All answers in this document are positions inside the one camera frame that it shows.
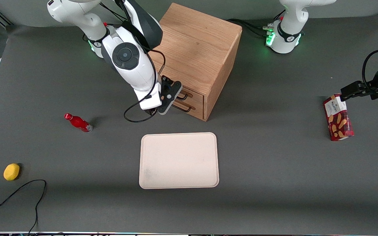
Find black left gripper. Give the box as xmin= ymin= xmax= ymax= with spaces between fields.
xmin=341 ymin=63 xmax=378 ymax=101

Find wooden drawer with black handle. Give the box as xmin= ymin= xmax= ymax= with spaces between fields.
xmin=171 ymin=100 xmax=205 ymax=121
xmin=171 ymin=86 xmax=205 ymax=108

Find wooden two-drawer cabinet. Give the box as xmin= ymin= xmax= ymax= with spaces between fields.
xmin=148 ymin=3 xmax=243 ymax=122

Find red cookie box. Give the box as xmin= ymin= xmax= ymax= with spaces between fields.
xmin=323 ymin=93 xmax=355 ymax=142

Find beige plastic tray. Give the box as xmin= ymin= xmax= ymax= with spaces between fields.
xmin=139 ymin=132 xmax=220 ymax=189

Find red bottle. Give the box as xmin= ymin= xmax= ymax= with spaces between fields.
xmin=64 ymin=113 xmax=93 ymax=133

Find yellow lemon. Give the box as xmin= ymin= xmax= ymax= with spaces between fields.
xmin=3 ymin=163 xmax=20 ymax=181

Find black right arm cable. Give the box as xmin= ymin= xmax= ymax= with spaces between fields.
xmin=123 ymin=49 xmax=166 ymax=123

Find black base cables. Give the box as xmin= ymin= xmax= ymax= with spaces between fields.
xmin=226 ymin=18 xmax=275 ymax=38
xmin=99 ymin=3 xmax=125 ymax=22

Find thin black table cable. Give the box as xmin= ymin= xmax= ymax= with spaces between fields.
xmin=0 ymin=179 xmax=47 ymax=235

